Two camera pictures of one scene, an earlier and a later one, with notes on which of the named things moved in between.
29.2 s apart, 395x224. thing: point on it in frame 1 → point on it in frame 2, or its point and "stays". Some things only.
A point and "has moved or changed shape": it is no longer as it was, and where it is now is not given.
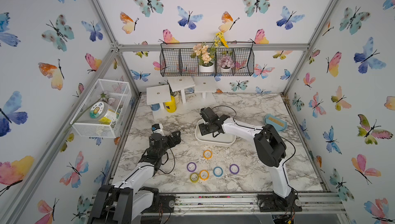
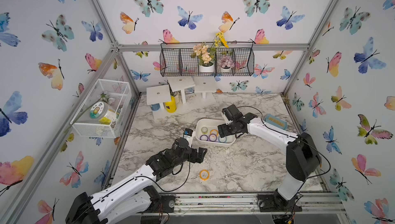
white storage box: (223, 140) stays
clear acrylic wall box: (105, 111) stays
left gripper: (176, 140) → (199, 157)
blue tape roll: (217, 171) → (223, 140)
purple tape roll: (193, 170) → (203, 137)
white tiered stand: (163, 93) stays
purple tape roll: (230, 170) → (212, 137)
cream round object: (177, 95) stays
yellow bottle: (171, 106) stays
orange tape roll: (207, 157) has moved or changed shape
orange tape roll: (204, 174) stays
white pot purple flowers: (225, 63) stays
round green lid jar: (99, 110) stays
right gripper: (202, 130) → (222, 130)
